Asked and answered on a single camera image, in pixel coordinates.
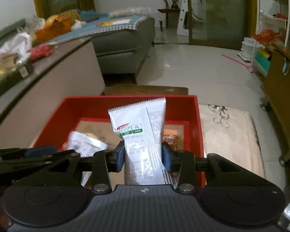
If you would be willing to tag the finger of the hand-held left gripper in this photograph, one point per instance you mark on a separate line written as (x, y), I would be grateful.
(40, 151)
(19, 165)

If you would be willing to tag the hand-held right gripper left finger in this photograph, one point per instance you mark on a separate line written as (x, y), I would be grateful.
(119, 158)

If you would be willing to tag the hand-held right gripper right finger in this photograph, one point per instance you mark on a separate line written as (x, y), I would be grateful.
(166, 158)

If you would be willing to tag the orange barcode-label snack packet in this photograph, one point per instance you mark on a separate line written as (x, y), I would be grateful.
(174, 140)

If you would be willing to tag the white green-print snack packet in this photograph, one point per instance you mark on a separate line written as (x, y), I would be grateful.
(140, 130)

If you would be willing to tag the white packet with red logo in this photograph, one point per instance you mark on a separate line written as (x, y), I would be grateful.
(84, 142)

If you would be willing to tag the red box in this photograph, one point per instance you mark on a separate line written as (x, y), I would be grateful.
(87, 106)

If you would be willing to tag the grey coffee table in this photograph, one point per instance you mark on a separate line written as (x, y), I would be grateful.
(50, 82)

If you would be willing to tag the brown flat board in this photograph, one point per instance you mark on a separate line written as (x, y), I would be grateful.
(145, 90)

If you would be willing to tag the dark green box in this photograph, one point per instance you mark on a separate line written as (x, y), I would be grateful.
(7, 82)

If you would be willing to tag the red patterned packet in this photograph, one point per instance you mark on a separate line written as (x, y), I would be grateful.
(41, 52)

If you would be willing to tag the white plastic bag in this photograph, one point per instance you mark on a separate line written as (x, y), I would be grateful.
(12, 48)

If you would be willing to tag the grey sofa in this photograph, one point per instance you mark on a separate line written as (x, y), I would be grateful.
(125, 50)

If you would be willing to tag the pink fly swatter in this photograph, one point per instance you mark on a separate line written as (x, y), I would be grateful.
(236, 62)

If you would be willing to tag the orange basket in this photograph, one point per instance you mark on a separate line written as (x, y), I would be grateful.
(53, 32)

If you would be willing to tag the wooden cabinet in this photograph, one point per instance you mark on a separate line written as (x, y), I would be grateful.
(282, 96)

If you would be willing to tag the blue blanket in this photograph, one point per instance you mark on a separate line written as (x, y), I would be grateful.
(106, 26)

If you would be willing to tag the white crumpled bag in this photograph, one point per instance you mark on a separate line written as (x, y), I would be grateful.
(79, 24)

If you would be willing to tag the yellow orange bag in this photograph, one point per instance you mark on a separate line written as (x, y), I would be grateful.
(62, 17)

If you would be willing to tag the white plastic container stack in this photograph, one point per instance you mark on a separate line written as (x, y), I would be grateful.
(247, 48)

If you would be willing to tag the clear plastic bag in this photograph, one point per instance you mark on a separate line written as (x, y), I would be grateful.
(133, 12)

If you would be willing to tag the sliding glass door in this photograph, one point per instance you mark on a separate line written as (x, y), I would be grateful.
(222, 14)

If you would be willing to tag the white board with holes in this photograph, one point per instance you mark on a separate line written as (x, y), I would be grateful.
(195, 4)

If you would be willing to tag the orange red bag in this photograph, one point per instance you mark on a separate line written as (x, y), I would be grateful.
(268, 36)

